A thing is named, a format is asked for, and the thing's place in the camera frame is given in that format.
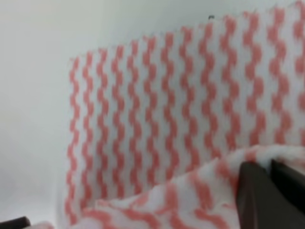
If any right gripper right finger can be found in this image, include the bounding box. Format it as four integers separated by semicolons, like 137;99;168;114
271;160;305;210

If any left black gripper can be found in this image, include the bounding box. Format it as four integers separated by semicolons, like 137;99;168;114
0;217;31;229

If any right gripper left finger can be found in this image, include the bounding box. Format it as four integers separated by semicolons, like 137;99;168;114
235;162;305;229

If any pink white wavy-striped towel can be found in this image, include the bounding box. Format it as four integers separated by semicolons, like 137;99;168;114
35;0;305;229

